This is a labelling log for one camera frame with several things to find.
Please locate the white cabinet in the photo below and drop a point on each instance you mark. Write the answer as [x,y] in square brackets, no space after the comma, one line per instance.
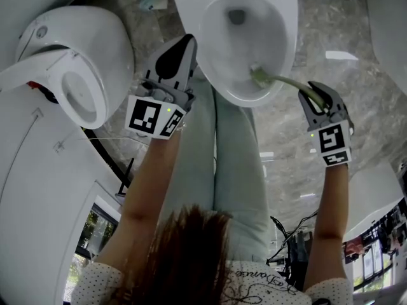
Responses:
[372,195]

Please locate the dark framed window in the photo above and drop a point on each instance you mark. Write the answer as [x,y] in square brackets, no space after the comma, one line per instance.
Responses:
[95,230]

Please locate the person's white dotted shirt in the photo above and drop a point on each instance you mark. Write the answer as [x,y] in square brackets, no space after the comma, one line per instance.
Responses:
[254,284]

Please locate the white angular toilet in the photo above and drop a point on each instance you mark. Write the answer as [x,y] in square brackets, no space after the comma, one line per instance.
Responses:
[391,27]

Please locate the green toilet brush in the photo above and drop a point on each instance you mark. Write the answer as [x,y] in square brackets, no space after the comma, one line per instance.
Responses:
[286,80]

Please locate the person's left forearm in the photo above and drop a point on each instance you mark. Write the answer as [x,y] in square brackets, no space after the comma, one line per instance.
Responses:
[149,186]

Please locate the red appliance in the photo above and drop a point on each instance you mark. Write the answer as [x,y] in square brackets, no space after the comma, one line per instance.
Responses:
[34,84]

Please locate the white egg-shaped toilet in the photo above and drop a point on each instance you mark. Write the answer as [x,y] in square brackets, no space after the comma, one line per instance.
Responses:
[95,30]

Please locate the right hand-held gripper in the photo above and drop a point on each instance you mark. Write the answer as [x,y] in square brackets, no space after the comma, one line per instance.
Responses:
[334,141]

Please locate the person's pale green trousers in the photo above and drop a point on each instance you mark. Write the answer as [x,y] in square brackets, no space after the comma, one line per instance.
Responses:
[238,170]

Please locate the person's right forearm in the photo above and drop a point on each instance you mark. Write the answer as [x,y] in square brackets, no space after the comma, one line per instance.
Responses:
[330,202]

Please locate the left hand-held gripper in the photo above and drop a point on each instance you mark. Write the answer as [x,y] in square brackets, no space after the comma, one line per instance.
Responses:
[159,106]

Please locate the white toilet with raised seat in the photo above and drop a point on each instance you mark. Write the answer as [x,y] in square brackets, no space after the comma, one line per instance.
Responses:
[190,11]

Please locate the cluttered shelf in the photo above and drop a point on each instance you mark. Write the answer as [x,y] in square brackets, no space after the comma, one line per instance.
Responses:
[381,243]

